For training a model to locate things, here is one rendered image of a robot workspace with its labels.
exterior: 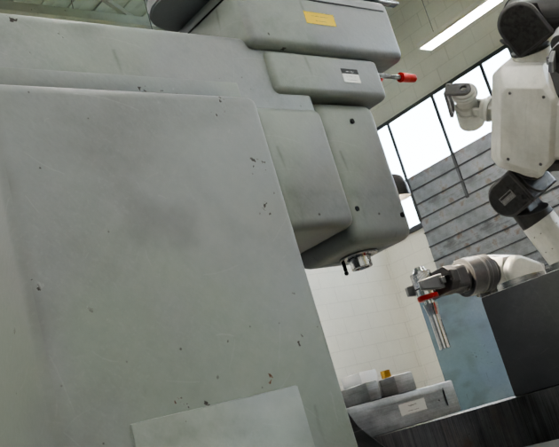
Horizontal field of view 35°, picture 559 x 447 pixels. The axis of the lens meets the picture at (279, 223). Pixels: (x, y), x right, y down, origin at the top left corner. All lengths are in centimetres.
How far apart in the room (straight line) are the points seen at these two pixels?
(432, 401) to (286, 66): 79
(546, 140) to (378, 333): 941
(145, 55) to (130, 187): 37
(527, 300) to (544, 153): 57
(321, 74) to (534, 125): 52
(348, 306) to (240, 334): 984
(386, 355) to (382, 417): 952
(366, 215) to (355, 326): 935
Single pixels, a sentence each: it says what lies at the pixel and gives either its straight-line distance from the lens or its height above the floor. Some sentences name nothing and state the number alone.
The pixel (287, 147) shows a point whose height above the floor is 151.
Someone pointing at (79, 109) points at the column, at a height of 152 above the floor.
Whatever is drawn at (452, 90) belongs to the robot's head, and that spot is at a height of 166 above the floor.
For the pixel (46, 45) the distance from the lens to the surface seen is 155.
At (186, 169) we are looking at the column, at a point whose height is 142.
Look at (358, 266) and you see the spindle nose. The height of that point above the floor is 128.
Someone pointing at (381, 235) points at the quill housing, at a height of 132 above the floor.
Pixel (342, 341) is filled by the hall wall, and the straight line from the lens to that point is 1094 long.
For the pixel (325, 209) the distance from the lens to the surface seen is 172.
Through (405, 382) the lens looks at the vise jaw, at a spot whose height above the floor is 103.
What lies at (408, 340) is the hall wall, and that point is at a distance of 1176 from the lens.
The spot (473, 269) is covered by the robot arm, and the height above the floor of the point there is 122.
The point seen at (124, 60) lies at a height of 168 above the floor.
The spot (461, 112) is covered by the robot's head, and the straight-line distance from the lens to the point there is 222.
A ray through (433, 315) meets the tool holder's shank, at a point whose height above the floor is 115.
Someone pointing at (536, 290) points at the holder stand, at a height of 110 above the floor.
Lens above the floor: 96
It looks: 14 degrees up
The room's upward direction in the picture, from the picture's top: 16 degrees counter-clockwise
